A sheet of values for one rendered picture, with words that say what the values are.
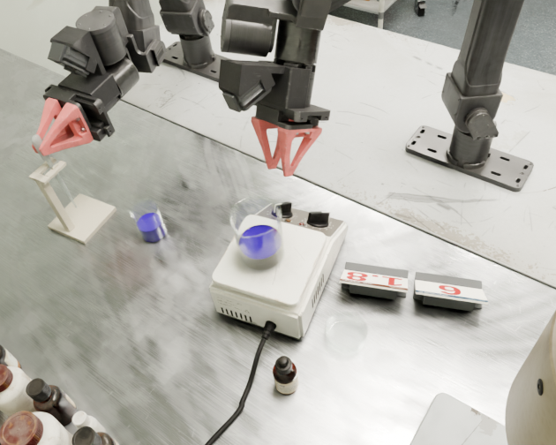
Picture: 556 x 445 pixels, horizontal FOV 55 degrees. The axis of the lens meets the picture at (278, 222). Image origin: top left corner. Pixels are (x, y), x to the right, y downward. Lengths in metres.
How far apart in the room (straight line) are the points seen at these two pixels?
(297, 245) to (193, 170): 0.32
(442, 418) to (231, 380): 0.26
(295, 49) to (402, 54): 0.52
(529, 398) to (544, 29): 3.00
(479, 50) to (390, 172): 0.25
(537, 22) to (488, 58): 2.44
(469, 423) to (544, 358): 0.47
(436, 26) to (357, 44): 1.92
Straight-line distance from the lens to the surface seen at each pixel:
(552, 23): 3.26
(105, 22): 0.85
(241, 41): 0.69
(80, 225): 0.92
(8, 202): 1.03
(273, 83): 0.69
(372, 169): 0.92
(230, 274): 0.68
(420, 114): 1.04
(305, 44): 0.70
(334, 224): 0.78
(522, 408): 0.24
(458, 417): 0.69
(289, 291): 0.66
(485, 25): 0.78
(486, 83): 0.82
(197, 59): 1.17
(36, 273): 0.90
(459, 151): 0.91
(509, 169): 0.94
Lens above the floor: 1.54
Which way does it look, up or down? 49 degrees down
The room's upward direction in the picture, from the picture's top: 7 degrees counter-clockwise
